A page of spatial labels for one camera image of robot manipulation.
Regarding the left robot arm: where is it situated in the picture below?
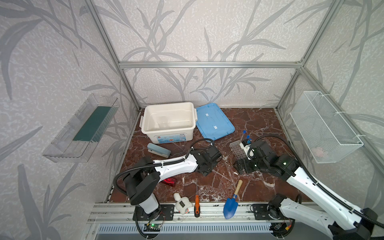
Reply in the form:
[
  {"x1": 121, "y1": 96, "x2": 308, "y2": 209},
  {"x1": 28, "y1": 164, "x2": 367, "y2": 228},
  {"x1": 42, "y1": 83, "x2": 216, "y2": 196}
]
[{"x1": 114, "y1": 145, "x2": 222, "y2": 217}]

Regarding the blue garden trowel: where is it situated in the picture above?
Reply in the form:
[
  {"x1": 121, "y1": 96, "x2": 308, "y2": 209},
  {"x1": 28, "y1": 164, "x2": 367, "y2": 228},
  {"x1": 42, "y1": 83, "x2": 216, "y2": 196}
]
[{"x1": 223, "y1": 180, "x2": 243, "y2": 220}]

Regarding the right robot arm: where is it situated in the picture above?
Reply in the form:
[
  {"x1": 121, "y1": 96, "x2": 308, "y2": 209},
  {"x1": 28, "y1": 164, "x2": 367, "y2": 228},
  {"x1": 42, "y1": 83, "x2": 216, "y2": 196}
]
[{"x1": 230, "y1": 139, "x2": 379, "y2": 240}]

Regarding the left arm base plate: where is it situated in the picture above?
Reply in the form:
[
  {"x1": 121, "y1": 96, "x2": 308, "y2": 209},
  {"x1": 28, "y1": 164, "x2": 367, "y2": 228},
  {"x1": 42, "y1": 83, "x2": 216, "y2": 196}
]
[{"x1": 133, "y1": 204, "x2": 175, "y2": 222}]

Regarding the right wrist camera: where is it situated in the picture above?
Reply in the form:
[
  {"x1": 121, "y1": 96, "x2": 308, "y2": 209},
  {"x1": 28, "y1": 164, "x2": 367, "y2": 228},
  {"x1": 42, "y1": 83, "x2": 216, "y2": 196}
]
[{"x1": 240, "y1": 140, "x2": 252, "y2": 159}]

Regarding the clear wall shelf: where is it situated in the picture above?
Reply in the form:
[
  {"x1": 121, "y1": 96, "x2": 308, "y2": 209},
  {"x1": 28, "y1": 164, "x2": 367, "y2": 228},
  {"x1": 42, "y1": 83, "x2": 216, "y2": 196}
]
[{"x1": 43, "y1": 94, "x2": 120, "y2": 163}]

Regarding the clear acrylic test tube rack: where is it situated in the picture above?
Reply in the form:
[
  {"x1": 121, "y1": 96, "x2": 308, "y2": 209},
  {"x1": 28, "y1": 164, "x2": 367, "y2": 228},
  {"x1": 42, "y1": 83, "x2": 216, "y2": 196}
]
[{"x1": 230, "y1": 140, "x2": 248, "y2": 161}]

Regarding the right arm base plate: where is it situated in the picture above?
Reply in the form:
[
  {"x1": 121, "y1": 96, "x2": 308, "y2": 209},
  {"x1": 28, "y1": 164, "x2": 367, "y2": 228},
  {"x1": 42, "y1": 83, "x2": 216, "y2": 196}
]
[{"x1": 250, "y1": 204, "x2": 294, "y2": 221}]

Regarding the clear plastic pipette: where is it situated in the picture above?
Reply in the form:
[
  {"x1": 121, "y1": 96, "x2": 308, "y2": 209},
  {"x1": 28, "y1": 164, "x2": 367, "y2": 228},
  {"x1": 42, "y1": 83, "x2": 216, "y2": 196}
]
[{"x1": 214, "y1": 171, "x2": 233, "y2": 182}]

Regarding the pink object in basket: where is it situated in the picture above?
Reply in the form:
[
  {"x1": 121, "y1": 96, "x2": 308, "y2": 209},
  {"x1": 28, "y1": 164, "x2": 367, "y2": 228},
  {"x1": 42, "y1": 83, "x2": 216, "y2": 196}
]
[{"x1": 312, "y1": 147, "x2": 327, "y2": 158}]

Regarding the green circuit board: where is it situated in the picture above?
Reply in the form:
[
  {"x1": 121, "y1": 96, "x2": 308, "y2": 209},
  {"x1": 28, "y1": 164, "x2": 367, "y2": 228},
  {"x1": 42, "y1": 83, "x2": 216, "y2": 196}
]
[{"x1": 144, "y1": 223, "x2": 162, "y2": 232}]

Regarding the white plastic bin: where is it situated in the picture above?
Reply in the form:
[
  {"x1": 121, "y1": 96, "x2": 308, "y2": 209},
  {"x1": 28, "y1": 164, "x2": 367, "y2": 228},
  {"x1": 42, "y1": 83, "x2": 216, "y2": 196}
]
[{"x1": 140, "y1": 102, "x2": 198, "y2": 144}]

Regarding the red small object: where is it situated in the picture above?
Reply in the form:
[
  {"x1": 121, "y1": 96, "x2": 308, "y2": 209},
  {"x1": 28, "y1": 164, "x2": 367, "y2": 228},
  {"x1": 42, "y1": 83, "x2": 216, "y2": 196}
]
[{"x1": 162, "y1": 177, "x2": 177, "y2": 187}]

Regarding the white wire basket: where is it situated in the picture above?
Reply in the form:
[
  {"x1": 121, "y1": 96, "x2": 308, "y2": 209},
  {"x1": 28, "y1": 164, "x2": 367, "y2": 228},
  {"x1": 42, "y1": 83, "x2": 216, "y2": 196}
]
[{"x1": 290, "y1": 91, "x2": 364, "y2": 164}]

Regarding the blue plastic bin lid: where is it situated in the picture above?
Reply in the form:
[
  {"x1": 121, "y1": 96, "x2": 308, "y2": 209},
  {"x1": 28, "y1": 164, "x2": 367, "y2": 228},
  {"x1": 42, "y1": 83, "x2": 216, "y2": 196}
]
[{"x1": 197, "y1": 103, "x2": 235, "y2": 141}]

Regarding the aluminium frame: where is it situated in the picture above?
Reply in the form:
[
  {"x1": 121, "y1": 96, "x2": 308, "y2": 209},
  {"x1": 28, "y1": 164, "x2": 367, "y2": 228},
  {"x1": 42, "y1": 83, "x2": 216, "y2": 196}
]
[{"x1": 84, "y1": 1, "x2": 384, "y2": 214}]

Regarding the orange handled screwdriver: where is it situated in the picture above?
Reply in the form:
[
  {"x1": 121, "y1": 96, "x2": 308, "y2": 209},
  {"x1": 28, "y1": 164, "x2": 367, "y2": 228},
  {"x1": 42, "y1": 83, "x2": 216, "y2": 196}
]
[{"x1": 194, "y1": 180, "x2": 201, "y2": 218}]

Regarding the grey-blue flat tool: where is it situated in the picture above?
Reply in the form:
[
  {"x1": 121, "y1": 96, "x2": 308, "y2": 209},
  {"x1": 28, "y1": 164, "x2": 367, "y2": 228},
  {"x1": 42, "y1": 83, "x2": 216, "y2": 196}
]
[{"x1": 147, "y1": 143, "x2": 171, "y2": 158}]

